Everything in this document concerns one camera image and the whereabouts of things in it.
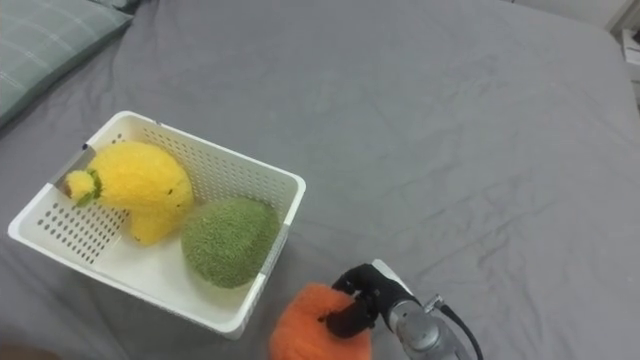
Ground orange fruit soft toy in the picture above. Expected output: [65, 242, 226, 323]
[268, 282, 374, 360]

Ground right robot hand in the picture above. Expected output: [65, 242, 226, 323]
[325, 258, 422, 340]

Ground green checked pillow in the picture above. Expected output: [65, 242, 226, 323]
[0, 0, 135, 126]

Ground white perforated plastic basket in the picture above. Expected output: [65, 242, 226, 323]
[7, 110, 307, 341]

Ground grey bed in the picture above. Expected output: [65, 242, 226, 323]
[0, 0, 640, 360]

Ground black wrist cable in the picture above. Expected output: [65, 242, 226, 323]
[423, 294, 485, 360]

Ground green fruit soft toy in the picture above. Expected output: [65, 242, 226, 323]
[180, 196, 281, 290]

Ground yellow fruit soft toy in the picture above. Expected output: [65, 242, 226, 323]
[63, 140, 195, 247]

